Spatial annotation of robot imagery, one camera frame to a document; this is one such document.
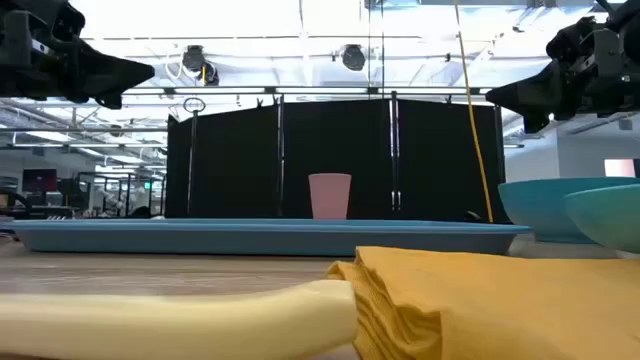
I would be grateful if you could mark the monitor with red screen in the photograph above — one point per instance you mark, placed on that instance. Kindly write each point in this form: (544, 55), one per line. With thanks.
(39, 180)

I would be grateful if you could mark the yellow napkin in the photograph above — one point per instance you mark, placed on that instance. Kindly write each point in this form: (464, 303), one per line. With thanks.
(500, 300)

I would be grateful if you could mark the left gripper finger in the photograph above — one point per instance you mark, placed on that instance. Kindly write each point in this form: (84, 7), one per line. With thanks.
(110, 101)
(115, 75)

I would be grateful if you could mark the blue plastic tray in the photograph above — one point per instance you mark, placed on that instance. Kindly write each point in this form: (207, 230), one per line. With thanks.
(200, 240)

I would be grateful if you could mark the black partition screen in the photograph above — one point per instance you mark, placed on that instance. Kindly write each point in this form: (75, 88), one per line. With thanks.
(340, 160)

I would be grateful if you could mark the black ceiling spotlight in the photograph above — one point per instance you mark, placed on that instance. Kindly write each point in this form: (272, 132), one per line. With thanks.
(353, 57)
(194, 57)

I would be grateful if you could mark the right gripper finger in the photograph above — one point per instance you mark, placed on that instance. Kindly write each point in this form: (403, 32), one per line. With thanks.
(535, 95)
(536, 125)

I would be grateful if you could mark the blue plastic bowl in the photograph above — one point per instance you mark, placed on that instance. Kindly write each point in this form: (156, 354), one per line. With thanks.
(530, 210)

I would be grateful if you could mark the pink plastic cup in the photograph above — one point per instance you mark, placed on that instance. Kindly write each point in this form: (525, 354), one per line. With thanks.
(330, 197)

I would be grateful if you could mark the green plastic plate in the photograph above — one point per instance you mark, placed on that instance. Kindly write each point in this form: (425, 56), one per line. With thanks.
(610, 220)

